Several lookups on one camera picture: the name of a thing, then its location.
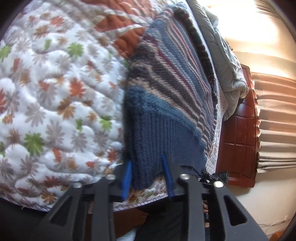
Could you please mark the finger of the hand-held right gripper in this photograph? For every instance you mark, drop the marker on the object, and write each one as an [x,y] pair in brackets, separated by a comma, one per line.
[205,175]

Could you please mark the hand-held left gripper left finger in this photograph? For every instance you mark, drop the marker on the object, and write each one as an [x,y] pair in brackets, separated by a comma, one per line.
[127,178]

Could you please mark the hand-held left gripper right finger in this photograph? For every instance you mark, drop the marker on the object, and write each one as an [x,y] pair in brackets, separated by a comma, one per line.
[167,178]

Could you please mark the blue striped knit sweater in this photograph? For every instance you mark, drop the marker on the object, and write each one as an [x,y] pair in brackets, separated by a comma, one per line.
[161,104]

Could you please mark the wooden headboard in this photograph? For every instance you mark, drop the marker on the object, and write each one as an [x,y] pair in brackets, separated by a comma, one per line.
[238,139]

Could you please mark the person's leg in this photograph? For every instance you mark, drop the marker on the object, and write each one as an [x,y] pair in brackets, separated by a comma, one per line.
[150,222]

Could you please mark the beige pleated curtain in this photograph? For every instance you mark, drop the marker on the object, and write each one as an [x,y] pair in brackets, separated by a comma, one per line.
[277,115]

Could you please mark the floral quilted blanket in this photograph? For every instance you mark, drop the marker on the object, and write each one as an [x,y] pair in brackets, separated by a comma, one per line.
[57,92]

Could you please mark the grey pillow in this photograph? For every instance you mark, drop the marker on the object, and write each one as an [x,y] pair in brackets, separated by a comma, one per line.
[222,46]

